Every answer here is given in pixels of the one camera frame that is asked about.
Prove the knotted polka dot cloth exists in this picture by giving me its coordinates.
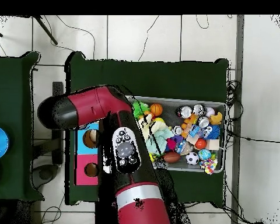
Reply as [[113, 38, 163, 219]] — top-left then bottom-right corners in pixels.
[[199, 157, 218, 175]]

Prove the blue globe ball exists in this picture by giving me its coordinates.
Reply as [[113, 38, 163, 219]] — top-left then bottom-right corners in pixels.
[[198, 148, 212, 161]]

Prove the long black tripod leg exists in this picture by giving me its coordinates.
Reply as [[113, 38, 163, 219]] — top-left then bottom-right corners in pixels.
[[33, 15, 59, 46]]

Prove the wooden three-hole box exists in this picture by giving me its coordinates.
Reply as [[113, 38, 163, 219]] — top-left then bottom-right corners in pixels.
[[74, 122, 100, 186]]

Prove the dark green side tablecloth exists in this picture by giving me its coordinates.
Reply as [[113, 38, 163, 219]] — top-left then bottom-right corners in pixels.
[[0, 51, 46, 202]]

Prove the large blue spiky puffer toy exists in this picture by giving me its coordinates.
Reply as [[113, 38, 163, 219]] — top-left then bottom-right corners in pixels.
[[201, 124, 222, 141]]

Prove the green spiky puffer toy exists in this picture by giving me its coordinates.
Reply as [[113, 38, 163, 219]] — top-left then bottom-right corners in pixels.
[[132, 101, 151, 120]]

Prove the black cable bundle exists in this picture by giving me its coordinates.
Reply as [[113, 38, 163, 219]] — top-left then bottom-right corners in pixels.
[[225, 80, 244, 122]]

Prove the grey round floor stand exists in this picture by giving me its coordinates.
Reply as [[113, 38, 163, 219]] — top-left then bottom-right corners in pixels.
[[32, 164, 59, 188]]

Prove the black white soccer ball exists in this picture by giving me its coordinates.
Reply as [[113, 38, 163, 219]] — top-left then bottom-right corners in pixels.
[[185, 152, 200, 166]]

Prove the thin black floor cable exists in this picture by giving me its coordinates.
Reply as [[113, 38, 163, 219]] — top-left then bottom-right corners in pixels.
[[137, 15, 160, 62], [44, 15, 96, 59]]

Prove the brown toy football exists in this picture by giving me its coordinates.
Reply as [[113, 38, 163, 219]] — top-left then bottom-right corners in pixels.
[[163, 152, 181, 164]]

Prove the silver mesh bin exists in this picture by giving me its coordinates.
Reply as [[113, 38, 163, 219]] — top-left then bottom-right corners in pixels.
[[128, 94, 227, 174]]

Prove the orange toy basketball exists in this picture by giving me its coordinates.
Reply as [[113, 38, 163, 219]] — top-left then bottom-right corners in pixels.
[[149, 103, 163, 117]]

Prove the light blue cloth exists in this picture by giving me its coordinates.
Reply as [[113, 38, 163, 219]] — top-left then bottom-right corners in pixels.
[[145, 128, 174, 155]]

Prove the black standing panel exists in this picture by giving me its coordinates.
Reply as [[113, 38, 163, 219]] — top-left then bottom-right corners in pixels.
[[51, 81, 64, 165]]

